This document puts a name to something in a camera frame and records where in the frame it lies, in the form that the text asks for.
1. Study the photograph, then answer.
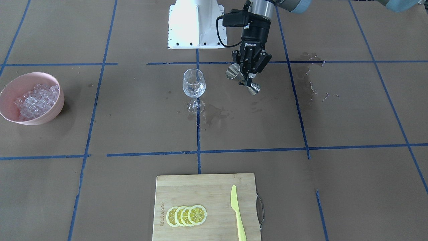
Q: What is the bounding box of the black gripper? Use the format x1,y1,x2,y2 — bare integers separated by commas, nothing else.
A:
232,14,272,87

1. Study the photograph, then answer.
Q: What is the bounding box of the steel cocktail jigger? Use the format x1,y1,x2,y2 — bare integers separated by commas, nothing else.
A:
226,64,261,96

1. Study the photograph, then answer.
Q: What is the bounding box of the clear wine glass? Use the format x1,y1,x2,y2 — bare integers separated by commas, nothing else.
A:
182,68,206,115

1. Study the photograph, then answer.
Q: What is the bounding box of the clear ice cubes pile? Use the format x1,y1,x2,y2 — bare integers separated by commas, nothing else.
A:
14,84,60,122

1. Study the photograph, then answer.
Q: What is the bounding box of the bamboo cutting board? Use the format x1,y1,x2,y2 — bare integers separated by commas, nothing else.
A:
152,173,261,241

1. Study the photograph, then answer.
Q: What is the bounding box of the yellow plastic knife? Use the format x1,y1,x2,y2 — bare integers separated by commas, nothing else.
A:
230,185,247,241

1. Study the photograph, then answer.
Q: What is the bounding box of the pink plastic bowl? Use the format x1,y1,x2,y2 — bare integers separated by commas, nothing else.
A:
1,72,65,126

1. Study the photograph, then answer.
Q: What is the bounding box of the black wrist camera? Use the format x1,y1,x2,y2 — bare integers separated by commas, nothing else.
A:
222,10,250,29

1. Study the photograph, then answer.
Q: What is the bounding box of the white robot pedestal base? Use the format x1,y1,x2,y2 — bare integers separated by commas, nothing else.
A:
167,0,227,49

